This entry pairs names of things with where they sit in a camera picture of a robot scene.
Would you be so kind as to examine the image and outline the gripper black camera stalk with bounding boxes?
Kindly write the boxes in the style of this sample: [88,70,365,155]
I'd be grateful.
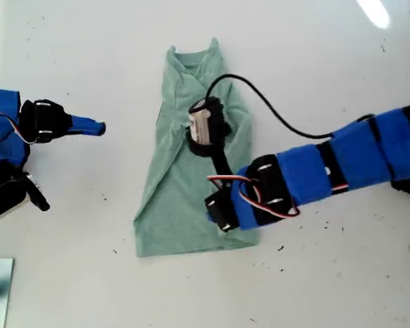
[185,129,234,192]
[25,172,51,213]

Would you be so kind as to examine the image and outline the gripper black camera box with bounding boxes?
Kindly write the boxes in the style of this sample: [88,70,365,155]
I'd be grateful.
[187,96,227,146]
[0,169,34,225]

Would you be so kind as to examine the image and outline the arm red white wire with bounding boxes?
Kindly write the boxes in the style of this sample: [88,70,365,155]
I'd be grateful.
[206,174,349,220]
[0,109,39,145]

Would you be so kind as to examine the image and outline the camera black cable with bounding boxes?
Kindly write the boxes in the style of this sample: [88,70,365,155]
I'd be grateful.
[204,74,336,140]

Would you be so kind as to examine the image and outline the green t-shirt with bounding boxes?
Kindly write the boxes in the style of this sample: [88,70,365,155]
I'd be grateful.
[133,36,260,259]

